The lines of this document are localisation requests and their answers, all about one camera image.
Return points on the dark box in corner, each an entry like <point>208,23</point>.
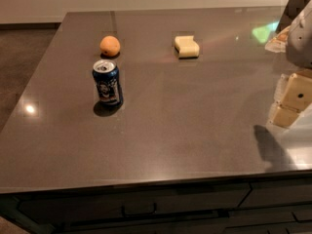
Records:
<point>291,11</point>

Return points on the dark cabinet drawer front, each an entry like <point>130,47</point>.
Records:
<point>149,202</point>

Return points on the dark drawer handle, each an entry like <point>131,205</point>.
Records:
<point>138,209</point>

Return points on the blue pepsi can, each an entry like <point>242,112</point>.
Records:
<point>106,76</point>

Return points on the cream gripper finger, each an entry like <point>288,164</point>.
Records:
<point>296,98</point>
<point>281,87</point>

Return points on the orange fruit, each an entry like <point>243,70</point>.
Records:
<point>110,46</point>

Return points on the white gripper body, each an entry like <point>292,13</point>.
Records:
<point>300,41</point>

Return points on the yellow sponge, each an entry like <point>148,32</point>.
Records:
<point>187,47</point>

